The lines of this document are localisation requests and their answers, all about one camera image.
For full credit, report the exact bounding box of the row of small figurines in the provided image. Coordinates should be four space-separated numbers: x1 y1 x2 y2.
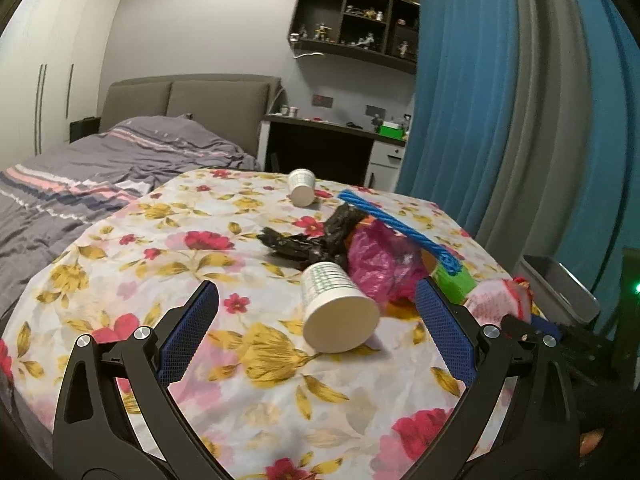
291 6 418 58

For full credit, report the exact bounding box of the pink plastic bag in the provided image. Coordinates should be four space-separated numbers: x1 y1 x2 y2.
347 220 431 306

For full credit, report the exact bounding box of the floral printed cloth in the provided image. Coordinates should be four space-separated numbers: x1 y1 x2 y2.
0 167 521 480

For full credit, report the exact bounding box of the white paper cup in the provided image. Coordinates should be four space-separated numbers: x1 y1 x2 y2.
301 261 382 353
287 168 317 207

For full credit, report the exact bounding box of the white red paper packet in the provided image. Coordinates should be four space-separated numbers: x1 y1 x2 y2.
464 276 533 323

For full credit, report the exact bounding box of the blue and grey curtain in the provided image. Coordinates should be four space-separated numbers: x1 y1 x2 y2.
395 0 640 311

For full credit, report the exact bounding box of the green sponge cloth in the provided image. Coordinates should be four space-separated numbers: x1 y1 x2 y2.
432 260 476 303

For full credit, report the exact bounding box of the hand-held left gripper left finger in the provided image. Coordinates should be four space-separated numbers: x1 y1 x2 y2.
52 280 238 480

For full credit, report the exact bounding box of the grey striped blanket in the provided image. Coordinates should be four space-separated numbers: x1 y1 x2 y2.
0 116 261 333

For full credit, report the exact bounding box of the blue twisted foam stick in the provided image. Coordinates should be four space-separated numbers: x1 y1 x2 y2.
337 189 463 277

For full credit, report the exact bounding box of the dark desk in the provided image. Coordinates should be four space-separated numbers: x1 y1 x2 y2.
257 112 408 191

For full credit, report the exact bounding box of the white wardrobe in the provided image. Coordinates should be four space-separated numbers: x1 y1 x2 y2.
0 0 126 168

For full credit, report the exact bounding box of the grey plastic bin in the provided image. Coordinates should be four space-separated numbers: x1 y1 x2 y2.
517 254 601 325

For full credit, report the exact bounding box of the dark wall shelf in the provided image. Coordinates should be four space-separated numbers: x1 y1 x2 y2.
287 0 421 75

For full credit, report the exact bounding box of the black plastic bag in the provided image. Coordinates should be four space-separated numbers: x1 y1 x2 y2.
257 203 368 271

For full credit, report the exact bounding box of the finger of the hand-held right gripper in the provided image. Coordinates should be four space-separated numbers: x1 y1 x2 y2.
501 314 538 341
531 316 562 336

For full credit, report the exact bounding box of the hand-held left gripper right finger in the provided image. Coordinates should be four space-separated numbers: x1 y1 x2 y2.
415 277 581 480

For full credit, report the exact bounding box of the white drawer cabinet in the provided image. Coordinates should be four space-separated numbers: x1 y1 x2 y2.
364 140 407 192

